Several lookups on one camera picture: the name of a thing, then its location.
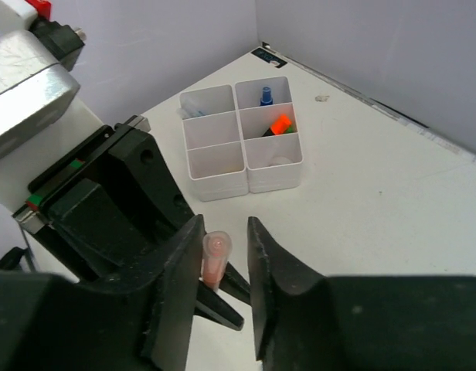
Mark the orange cap black highlighter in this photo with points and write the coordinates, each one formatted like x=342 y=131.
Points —
x=279 y=126

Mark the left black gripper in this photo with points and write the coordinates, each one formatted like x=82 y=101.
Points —
x=125 y=216

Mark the orange pen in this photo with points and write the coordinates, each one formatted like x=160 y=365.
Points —
x=216 y=249

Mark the green cap black highlighter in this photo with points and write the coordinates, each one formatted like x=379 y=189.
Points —
x=290 y=129

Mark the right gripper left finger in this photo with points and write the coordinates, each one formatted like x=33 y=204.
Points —
x=138 y=318

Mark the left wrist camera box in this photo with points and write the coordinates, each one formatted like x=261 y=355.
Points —
x=37 y=56

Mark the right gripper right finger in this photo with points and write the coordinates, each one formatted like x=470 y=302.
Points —
x=303 y=320

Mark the white divided organizer box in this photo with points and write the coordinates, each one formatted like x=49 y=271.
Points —
x=226 y=152

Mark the left black corner label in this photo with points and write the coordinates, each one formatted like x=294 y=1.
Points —
x=269 y=57

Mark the blue ink pen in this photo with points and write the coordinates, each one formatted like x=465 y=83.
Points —
x=188 y=109

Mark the clear tape roll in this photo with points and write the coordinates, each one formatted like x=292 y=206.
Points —
x=280 y=160

